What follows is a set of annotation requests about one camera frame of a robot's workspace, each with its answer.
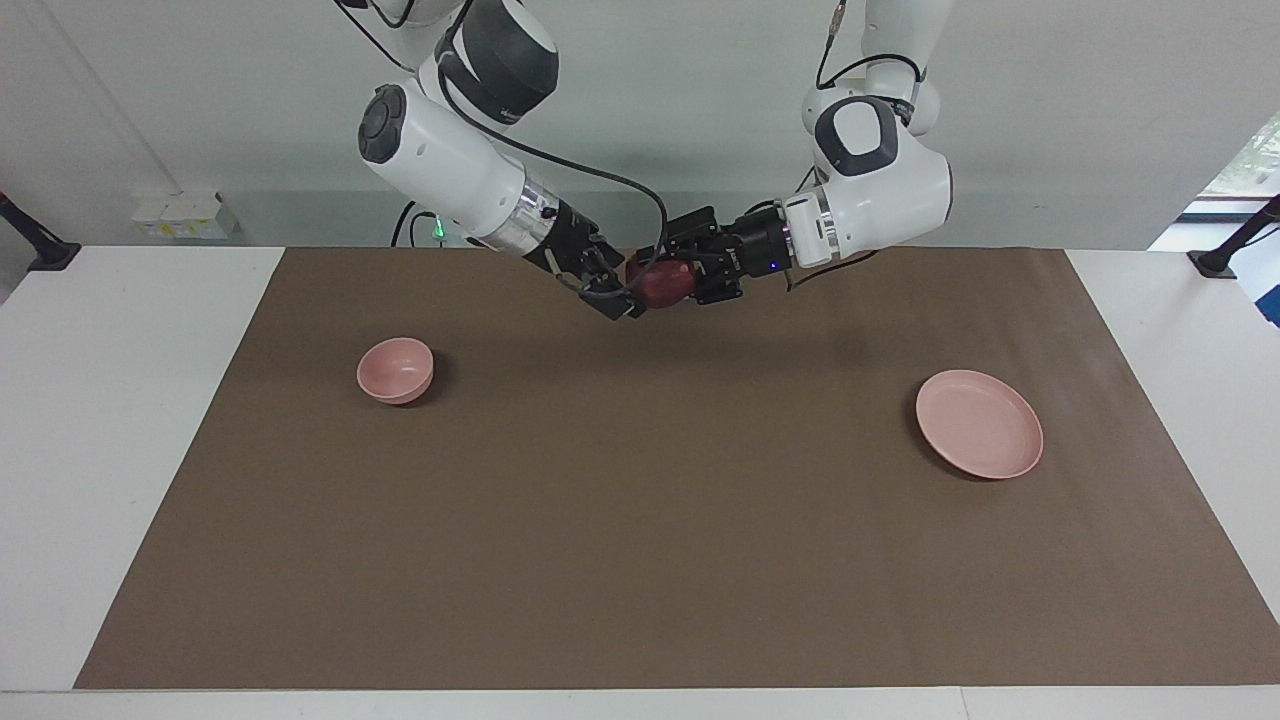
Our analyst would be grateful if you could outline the dark red apple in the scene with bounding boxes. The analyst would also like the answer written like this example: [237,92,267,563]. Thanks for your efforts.
[626,258,697,312]

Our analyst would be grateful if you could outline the pink bowl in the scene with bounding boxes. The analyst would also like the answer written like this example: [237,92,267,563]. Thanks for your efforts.
[357,337,435,405]

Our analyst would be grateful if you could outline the pink round plate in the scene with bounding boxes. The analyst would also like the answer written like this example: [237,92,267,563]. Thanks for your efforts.
[915,369,1044,480]

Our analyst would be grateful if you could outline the brown table mat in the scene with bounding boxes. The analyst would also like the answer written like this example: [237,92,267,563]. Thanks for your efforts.
[73,247,1280,691]

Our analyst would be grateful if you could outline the black clamp stand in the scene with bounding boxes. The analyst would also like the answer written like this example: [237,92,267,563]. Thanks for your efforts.
[1187,195,1280,279]
[0,190,83,273]

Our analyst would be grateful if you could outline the window with green view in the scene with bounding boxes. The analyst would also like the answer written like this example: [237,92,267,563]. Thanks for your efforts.
[1180,110,1280,223]

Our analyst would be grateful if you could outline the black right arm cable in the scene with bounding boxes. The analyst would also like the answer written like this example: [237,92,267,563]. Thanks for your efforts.
[335,0,669,301]

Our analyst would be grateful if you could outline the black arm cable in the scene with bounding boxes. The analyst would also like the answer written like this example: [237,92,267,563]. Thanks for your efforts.
[335,0,669,301]
[785,0,921,293]

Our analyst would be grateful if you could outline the black base cable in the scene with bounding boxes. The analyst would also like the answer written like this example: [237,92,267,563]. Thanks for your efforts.
[390,198,433,248]

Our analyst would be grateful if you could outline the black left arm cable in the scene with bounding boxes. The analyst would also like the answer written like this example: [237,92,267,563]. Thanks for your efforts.
[785,0,921,293]

